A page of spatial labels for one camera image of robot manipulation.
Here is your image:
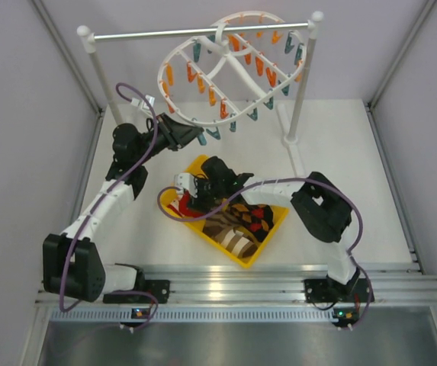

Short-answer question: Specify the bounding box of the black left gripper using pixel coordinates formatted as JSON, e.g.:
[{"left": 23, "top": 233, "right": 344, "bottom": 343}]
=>
[{"left": 134, "top": 113, "right": 203, "bottom": 165}]

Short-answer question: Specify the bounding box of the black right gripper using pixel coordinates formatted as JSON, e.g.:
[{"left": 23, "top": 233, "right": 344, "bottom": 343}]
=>
[{"left": 188, "top": 178, "right": 226, "bottom": 216}]

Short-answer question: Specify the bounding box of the teal clothespin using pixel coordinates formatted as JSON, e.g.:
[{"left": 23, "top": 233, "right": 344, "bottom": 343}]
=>
[
  {"left": 229, "top": 113, "right": 236, "bottom": 133},
  {"left": 191, "top": 117, "right": 207, "bottom": 146},
  {"left": 206, "top": 127, "right": 221, "bottom": 140}
]

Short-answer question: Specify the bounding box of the red santa sock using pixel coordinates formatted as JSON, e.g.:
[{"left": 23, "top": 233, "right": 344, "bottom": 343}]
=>
[{"left": 167, "top": 191, "right": 202, "bottom": 218}]

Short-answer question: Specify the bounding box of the white round clip hanger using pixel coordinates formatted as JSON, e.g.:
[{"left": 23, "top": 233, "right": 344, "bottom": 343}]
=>
[{"left": 157, "top": 11, "right": 308, "bottom": 139}]

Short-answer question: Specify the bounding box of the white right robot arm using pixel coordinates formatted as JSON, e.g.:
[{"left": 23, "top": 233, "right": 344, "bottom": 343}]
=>
[{"left": 175, "top": 156, "right": 374, "bottom": 308}]

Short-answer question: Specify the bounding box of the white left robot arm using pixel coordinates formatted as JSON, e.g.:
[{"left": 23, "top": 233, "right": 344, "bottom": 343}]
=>
[{"left": 43, "top": 113, "right": 204, "bottom": 303}]

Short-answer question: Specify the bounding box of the brown striped sock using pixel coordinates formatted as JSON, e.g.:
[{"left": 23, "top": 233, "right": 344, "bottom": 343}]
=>
[
  {"left": 212, "top": 226, "right": 258, "bottom": 259},
  {"left": 203, "top": 211, "right": 240, "bottom": 242}
]

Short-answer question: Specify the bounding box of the orange clothespin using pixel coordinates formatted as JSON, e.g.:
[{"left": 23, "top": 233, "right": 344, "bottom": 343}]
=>
[
  {"left": 220, "top": 98, "right": 230, "bottom": 120},
  {"left": 208, "top": 85, "right": 217, "bottom": 107}
]

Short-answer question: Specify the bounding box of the yellow plastic bin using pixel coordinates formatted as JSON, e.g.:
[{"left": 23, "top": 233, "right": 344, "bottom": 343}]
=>
[{"left": 157, "top": 154, "right": 290, "bottom": 269}]

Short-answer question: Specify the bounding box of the black argyle sock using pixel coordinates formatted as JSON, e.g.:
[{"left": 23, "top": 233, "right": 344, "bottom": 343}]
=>
[{"left": 226, "top": 204, "right": 275, "bottom": 242}]

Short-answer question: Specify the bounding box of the white drying rack stand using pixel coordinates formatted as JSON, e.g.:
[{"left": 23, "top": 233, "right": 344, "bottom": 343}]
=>
[{"left": 77, "top": 11, "right": 324, "bottom": 175}]

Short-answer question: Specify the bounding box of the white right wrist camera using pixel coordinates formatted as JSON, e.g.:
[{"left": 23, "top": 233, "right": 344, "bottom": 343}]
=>
[{"left": 174, "top": 172, "right": 197, "bottom": 197}]

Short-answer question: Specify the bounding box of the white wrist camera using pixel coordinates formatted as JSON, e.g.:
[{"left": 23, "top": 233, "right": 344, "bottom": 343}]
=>
[
  {"left": 174, "top": 172, "right": 197, "bottom": 197},
  {"left": 130, "top": 95, "right": 155, "bottom": 114}
]

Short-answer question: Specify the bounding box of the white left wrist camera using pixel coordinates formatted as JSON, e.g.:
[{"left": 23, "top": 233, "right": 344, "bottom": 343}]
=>
[{"left": 130, "top": 95, "right": 155, "bottom": 114}]

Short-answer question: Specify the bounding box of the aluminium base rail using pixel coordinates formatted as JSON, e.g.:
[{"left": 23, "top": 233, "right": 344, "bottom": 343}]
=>
[{"left": 34, "top": 262, "right": 437, "bottom": 325}]

